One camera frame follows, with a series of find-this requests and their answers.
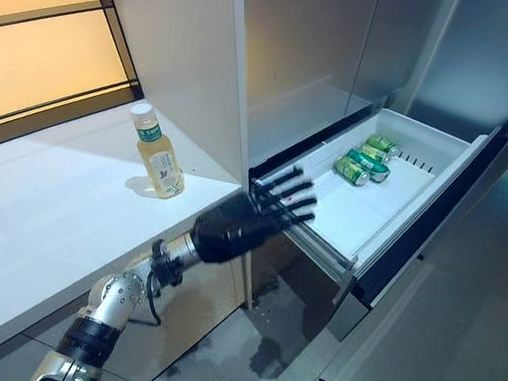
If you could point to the green drink can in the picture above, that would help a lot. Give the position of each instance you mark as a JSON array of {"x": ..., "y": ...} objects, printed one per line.
[
  {"x": 352, "y": 169},
  {"x": 382, "y": 144},
  {"x": 374, "y": 152},
  {"x": 369, "y": 164}
]

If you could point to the black window frame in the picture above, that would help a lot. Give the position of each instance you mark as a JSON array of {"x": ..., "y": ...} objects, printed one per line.
[{"x": 114, "y": 51}]

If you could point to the silver fridge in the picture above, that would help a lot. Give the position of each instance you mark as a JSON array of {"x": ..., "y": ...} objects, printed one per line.
[{"x": 339, "y": 50}]

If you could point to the white counter cabinet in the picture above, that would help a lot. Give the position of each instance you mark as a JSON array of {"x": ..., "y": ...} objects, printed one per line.
[{"x": 52, "y": 225}]

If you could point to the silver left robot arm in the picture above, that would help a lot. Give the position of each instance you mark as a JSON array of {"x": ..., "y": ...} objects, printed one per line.
[{"x": 112, "y": 303}]

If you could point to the white fridge drawer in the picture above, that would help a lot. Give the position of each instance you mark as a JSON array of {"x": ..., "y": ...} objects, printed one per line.
[{"x": 398, "y": 191}]

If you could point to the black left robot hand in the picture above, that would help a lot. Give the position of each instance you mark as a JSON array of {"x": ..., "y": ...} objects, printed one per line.
[{"x": 232, "y": 229}]

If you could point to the yellow tea bottle white cap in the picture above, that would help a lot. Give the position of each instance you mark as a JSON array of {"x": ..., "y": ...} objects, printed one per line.
[{"x": 161, "y": 163}]

